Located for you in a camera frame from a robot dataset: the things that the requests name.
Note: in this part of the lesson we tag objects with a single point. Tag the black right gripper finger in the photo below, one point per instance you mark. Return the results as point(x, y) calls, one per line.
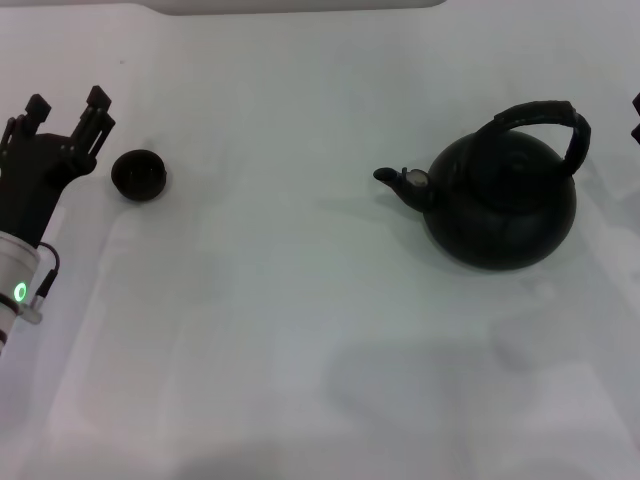
point(636, 115)

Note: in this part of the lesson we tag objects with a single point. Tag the small black teacup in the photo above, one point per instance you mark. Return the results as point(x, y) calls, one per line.
point(137, 175)

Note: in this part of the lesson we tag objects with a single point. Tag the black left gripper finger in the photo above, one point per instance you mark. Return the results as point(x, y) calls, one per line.
point(95, 125)
point(39, 107)

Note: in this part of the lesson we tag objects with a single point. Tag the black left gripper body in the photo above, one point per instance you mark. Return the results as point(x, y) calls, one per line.
point(30, 190)

